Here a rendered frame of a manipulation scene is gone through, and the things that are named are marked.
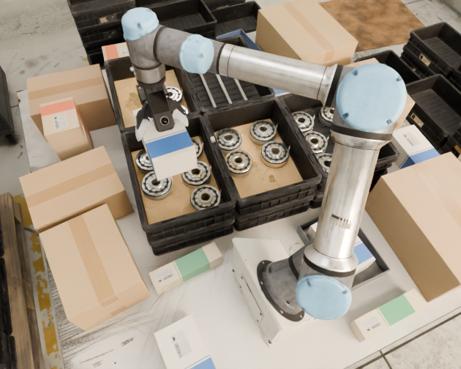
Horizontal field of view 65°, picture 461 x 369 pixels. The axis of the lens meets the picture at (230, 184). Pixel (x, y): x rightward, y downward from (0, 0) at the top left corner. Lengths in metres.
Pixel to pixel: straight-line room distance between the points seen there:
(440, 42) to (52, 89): 2.48
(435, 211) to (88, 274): 1.10
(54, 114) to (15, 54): 2.06
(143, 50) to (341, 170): 0.48
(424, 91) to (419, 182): 1.27
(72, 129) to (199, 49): 0.74
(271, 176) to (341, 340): 0.58
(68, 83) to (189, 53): 0.97
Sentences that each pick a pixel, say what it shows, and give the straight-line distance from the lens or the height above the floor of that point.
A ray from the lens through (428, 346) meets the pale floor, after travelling 2.18.
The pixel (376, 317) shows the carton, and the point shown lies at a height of 0.76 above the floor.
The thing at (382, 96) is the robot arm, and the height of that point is 1.47.
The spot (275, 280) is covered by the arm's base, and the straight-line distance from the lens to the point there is 0.99.
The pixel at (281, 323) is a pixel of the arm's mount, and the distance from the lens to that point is 0.97.
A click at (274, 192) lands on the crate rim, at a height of 0.93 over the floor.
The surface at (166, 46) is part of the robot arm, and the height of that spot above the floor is 1.43.
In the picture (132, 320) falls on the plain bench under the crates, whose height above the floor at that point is 0.70.
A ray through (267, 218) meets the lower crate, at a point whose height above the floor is 0.74.
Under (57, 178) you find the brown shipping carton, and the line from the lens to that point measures 1.37.
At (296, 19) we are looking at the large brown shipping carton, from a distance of 1.89.
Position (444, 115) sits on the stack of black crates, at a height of 0.38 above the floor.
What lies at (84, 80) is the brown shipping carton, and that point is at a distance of 1.67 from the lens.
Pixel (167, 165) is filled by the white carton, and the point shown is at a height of 1.10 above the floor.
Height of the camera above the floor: 1.90
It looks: 57 degrees down
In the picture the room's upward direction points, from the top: 3 degrees clockwise
